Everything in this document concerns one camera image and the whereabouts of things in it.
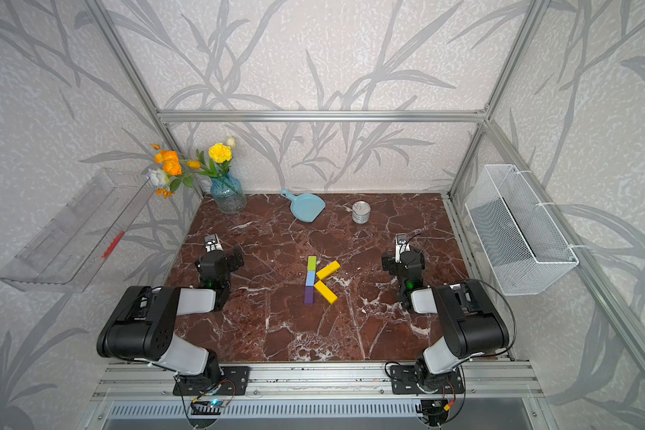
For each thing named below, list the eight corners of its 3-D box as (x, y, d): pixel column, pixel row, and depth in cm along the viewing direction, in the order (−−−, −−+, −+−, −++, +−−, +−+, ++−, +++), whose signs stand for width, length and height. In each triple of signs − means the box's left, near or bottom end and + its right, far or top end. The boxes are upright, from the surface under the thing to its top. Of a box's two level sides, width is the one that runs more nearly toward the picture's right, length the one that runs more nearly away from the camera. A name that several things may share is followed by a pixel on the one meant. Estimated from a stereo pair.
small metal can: (352, 224, 112) (352, 214, 107) (351, 211, 117) (352, 201, 112) (369, 224, 112) (370, 214, 107) (368, 211, 117) (369, 201, 112)
